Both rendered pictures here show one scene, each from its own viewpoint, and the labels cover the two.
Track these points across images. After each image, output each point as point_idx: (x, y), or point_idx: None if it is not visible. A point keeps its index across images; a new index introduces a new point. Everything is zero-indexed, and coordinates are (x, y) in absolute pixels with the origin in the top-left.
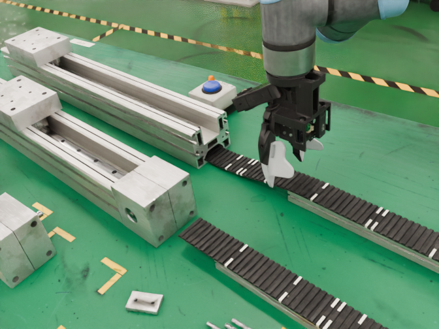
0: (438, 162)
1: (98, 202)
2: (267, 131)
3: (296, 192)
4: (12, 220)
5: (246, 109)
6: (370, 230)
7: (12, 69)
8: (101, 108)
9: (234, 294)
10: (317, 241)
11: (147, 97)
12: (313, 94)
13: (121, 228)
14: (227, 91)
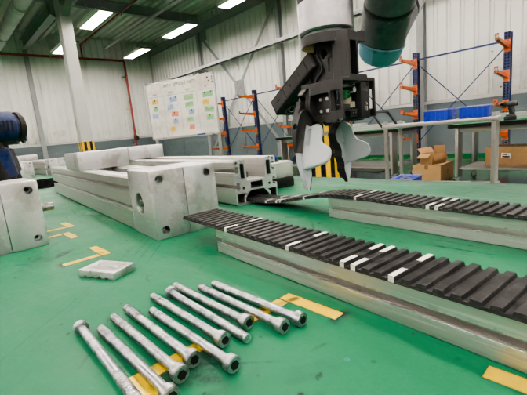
0: (518, 196)
1: (121, 212)
2: (302, 110)
3: (337, 194)
4: (7, 183)
5: (285, 110)
6: (434, 215)
7: None
8: None
9: (230, 268)
10: (360, 236)
11: None
12: (352, 53)
13: (132, 232)
14: (282, 161)
